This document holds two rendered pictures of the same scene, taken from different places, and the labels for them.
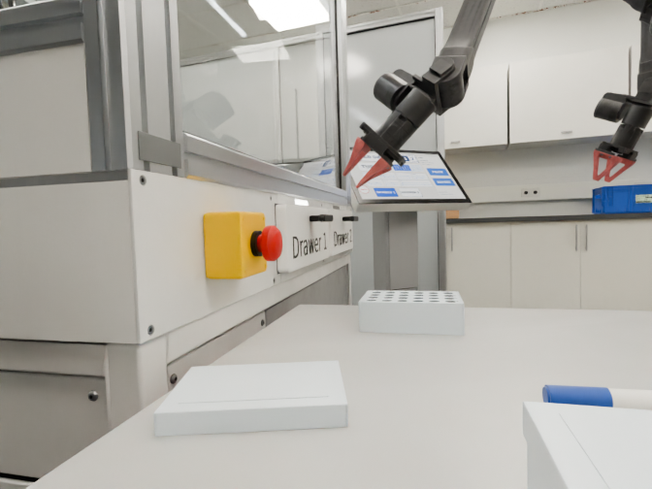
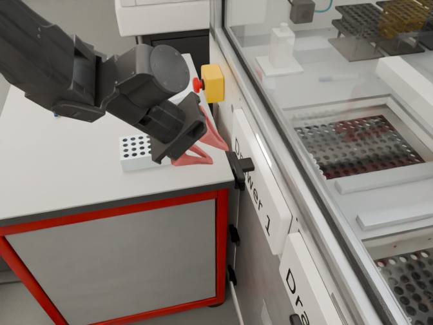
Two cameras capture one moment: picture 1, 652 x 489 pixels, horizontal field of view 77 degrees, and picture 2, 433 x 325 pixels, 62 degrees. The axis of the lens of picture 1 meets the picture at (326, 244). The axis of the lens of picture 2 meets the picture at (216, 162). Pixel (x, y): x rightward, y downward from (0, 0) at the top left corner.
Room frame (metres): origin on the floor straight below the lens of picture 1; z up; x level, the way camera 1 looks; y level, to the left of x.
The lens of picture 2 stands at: (1.18, -0.24, 1.37)
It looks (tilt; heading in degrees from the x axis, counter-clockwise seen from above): 45 degrees down; 154
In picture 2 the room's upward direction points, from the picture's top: straight up
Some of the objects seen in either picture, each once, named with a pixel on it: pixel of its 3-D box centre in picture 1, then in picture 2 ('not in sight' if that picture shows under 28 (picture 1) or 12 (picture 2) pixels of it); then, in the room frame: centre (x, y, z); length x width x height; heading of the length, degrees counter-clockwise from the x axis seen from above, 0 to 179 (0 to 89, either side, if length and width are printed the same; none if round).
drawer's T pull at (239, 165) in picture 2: (319, 218); (243, 165); (0.78, 0.01, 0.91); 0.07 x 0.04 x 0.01; 166
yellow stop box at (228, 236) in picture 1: (239, 244); (211, 83); (0.46, 0.10, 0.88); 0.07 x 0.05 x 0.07; 166
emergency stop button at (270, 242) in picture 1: (267, 243); (198, 85); (0.46, 0.07, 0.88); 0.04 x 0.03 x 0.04; 166
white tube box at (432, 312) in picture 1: (410, 310); (146, 150); (0.53, -0.11, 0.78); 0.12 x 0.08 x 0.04; 76
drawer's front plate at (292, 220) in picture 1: (307, 235); (256, 175); (0.79, 0.04, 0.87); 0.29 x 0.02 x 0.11; 166
